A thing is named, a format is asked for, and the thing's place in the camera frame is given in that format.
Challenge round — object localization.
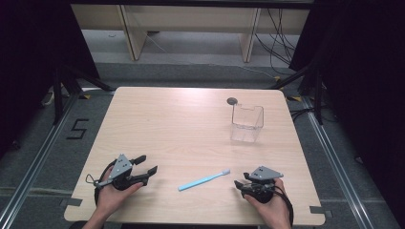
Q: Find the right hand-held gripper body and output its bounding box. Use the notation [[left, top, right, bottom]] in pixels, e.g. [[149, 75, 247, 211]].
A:
[[241, 165, 285, 205]]

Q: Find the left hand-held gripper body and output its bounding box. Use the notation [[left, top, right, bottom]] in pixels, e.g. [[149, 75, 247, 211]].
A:
[[95, 154, 150, 192]]

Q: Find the light blue toothbrush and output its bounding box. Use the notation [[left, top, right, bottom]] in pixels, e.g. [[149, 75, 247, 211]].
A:
[[177, 168, 231, 193]]

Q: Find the clear plastic holder box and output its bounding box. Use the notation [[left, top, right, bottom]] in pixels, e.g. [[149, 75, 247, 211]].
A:
[[229, 103, 266, 144]]

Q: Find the person's right hand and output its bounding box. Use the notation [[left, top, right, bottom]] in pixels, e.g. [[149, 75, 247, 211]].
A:
[[245, 177, 291, 224]]

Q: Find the person's left hand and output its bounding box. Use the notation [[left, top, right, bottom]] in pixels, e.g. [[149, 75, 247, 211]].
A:
[[95, 165, 144, 215]]

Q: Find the grey tape strip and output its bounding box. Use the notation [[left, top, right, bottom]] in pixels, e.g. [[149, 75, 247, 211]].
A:
[[309, 205, 332, 219], [59, 197, 83, 207]]

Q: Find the black metal stand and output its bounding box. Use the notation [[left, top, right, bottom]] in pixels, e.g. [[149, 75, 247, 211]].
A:
[[52, 62, 117, 126], [267, 61, 325, 126]]

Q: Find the black curtain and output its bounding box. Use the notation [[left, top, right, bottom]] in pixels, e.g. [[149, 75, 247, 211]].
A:
[[0, 0, 100, 157], [288, 0, 405, 221]]

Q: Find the beige wooden desk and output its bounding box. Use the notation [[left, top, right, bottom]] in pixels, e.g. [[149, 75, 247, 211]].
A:
[[70, 3, 311, 63]]

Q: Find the black wrist strap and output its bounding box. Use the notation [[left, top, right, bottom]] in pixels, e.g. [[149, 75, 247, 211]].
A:
[[94, 158, 118, 206], [272, 183, 295, 227]]

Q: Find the metal wire loop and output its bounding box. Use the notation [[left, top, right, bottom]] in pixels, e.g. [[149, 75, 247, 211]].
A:
[[84, 173, 98, 187]]

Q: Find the aluminium floor rail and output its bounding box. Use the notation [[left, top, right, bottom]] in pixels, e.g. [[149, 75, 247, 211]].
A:
[[0, 91, 81, 229], [300, 94, 377, 229]]

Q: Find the black cable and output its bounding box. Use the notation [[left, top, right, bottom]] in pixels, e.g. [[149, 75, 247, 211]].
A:
[[288, 107, 317, 122]]

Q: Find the bundle of black cables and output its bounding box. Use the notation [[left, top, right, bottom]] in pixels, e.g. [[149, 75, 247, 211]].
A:
[[253, 9, 301, 76]]

